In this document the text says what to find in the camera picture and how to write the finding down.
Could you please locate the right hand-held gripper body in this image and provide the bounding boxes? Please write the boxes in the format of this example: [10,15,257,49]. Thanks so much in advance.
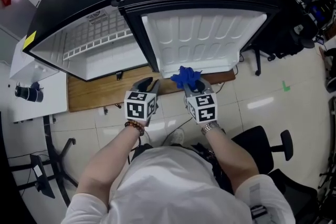
[183,91,219,125]

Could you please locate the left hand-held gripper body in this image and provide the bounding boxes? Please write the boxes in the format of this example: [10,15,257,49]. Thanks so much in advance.
[123,90,160,128]

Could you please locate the blue cleaning cloth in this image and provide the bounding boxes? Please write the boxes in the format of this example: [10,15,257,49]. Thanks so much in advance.
[170,65,203,91]

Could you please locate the white fridge door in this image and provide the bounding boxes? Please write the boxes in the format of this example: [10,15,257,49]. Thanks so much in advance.
[118,0,280,79]

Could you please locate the person's left forearm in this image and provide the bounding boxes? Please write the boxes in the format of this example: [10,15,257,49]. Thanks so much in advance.
[76,123,146,208]

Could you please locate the silver wristwatch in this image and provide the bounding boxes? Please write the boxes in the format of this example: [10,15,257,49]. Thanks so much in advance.
[201,120,221,136]

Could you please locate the person's white shoe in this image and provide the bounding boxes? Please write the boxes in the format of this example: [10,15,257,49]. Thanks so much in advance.
[170,128,185,145]

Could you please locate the black waist pack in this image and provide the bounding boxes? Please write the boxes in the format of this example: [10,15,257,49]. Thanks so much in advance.
[191,143,232,192]

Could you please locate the black swivel chair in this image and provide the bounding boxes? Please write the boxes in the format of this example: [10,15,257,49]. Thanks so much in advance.
[230,125,320,224]

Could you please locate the white plastic grid shelf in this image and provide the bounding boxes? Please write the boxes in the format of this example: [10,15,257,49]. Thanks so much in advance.
[62,12,133,61]

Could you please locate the person's white shirt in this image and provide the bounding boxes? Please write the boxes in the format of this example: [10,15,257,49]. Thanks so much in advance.
[61,145,296,224]

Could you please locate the black high-back chair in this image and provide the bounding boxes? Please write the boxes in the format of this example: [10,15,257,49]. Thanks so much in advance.
[240,0,316,77]

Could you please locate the black power adapter box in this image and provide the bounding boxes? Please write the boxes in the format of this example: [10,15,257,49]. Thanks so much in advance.
[29,154,56,199]

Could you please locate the white microwave oven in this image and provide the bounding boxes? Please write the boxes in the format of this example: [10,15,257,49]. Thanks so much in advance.
[9,36,60,81]

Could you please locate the yellow warning sticker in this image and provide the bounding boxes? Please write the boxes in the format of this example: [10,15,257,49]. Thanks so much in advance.
[23,30,37,51]

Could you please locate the silver tall fridge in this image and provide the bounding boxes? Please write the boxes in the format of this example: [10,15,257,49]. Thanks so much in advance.
[0,0,37,42]

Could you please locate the brown bead bracelet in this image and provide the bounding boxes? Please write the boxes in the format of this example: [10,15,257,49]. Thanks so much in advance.
[124,120,145,137]

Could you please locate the black floor cable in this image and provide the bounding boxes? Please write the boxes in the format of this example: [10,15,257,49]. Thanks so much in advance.
[161,116,194,145]

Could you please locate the black desk frame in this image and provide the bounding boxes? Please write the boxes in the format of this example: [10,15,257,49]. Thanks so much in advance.
[7,115,79,207]

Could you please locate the black camera lens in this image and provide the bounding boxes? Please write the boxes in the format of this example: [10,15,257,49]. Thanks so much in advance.
[15,82,44,103]

